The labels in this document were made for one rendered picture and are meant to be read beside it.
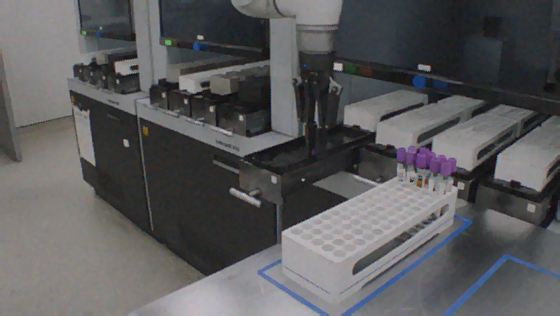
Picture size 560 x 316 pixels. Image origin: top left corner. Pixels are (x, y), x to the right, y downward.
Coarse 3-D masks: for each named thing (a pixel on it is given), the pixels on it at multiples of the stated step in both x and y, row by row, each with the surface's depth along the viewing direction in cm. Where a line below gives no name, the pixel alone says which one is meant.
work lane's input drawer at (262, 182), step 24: (288, 144) 113; (336, 144) 115; (360, 144) 115; (240, 168) 106; (264, 168) 100; (288, 168) 99; (312, 168) 103; (336, 168) 110; (240, 192) 101; (264, 192) 102; (288, 192) 99
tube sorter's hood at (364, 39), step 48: (384, 0) 104; (432, 0) 95; (480, 0) 88; (528, 0) 81; (384, 48) 108; (432, 48) 99; (480, 48) 91; (528, 48) 84; (480, 96) 93; (528, 96) 85
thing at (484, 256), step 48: (432, 240) 69; (480, 240) 69; (528, 240) 68; (192, 288) 59; (240, 288) 59; (288, 288) 59; (384, 288) 58; (432, 288) 58; (480, 288) 58; (528, 288) 57
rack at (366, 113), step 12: (384, 96) 137; (396, 96) 137; (408, 96) 136; (420, 96) 137; (348, 108) 124; (360, 108) 124; (372, 108) 124; (384, 108) 124; (396, 108) 126; (408, 108) 138; (348, 120) 125; (360, 120) 122; (372, 120) 119; (384, 120) 133
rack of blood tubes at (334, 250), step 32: (384, 192) 71; (416, 192) 71; (448, 192) 71; (320, 224) 62; (352, 224) 64; (384, 224) 62; (416, 224) 69; (448, 224) 73; (288, 256) 60; (320, 256) 55; (352, 256) 55; (384, 256) 61; (320, 288) 57; (352, 288) 57
